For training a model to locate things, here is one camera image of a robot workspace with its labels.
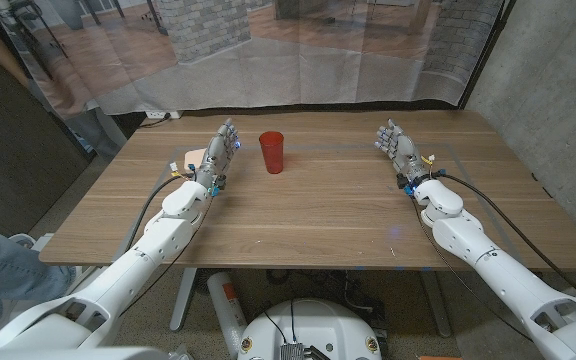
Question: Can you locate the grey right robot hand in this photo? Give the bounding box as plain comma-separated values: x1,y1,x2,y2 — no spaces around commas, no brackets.
374,118,435,191

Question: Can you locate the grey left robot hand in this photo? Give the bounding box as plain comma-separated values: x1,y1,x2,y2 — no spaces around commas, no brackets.
195,118,242,189

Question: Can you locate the red plastic cup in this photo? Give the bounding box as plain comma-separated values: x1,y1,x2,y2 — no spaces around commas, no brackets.
258,131,285,175

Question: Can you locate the printed room backdrop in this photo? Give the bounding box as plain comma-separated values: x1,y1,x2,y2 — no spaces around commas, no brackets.
0,0,507,119

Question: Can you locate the black backdrop stand pole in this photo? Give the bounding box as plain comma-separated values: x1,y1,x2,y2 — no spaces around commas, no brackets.
457,0,517,110

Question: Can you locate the white table leg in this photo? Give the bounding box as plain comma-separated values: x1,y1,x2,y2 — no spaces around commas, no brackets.
169,267,198,333
420,269,453,339

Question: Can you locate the white cylinder with orange label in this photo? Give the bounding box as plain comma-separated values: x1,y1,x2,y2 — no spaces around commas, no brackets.
206,271,249,359

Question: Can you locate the white round robot torso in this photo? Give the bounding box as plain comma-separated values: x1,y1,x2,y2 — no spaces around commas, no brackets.
237,298,383,360

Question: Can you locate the seated person in blue jeans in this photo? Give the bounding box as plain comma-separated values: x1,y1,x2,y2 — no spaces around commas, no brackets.
0,222,77,334

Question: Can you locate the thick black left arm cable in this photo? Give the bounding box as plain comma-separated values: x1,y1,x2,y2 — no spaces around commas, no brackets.
125,172,194,254

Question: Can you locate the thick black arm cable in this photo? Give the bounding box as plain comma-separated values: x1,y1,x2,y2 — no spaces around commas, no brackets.
435,172,576,304
125,172,194,254

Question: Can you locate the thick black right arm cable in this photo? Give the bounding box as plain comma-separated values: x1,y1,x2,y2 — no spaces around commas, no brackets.
435,172,576,304

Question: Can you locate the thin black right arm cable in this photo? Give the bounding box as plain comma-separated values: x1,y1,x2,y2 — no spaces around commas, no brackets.
410,197,534,341

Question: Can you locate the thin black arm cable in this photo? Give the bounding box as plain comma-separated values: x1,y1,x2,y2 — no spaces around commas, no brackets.
117,194,214,319
410,197,534,341

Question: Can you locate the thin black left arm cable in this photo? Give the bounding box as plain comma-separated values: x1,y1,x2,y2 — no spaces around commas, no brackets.
117,194,214,319

